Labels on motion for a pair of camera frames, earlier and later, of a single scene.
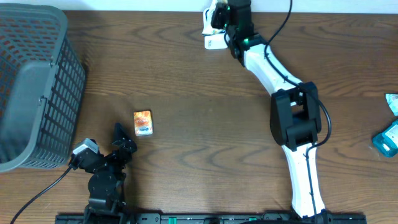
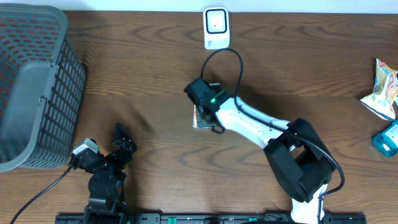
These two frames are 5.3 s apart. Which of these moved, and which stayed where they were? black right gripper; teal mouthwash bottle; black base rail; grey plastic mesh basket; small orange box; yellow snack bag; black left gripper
Moved: small orange box; black right gripper; yellow snack bag
Stayed: grey plastic mesh basket; black left gripper; teal mouthwash bottle; black base rail
